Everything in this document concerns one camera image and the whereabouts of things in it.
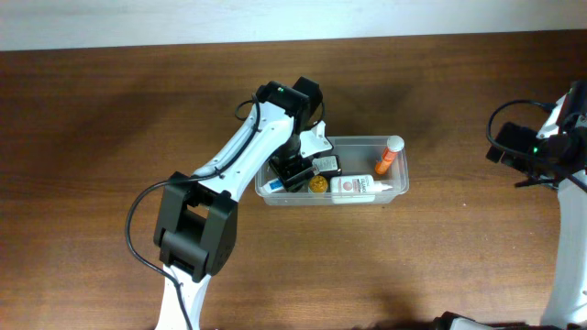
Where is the small gold-lidded jar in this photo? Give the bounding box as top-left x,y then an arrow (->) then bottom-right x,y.
308,175 -> 328,193

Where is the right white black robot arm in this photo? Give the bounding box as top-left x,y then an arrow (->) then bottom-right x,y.
486,80 -> 586,329

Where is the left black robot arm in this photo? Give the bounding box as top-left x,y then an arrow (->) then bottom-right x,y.
153,77 -> 332,329

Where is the left black cable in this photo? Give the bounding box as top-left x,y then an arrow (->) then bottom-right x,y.
124,93 -> 327,330

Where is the clear plastic container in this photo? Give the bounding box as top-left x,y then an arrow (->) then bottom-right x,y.
255,136 -> 409,206

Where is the orange tube white cap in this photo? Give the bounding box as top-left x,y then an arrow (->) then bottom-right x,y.
374,136 -> 404,175

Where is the clear white sanitizer bottle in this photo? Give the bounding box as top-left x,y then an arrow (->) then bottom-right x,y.
329,174 -> 393,204

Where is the white Panadol medicine box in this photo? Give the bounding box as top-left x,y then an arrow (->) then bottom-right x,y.
261,178 -> 284,194

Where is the black cable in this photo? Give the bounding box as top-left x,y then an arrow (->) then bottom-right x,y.
485,98 -> 587,193
124,93 -> 327,330

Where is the dark syrup bottle white cap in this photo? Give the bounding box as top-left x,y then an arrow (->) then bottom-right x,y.
312,155 -> 342,179

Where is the right black cable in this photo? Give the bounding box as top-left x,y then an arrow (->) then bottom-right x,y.
485,98 -> 587,193

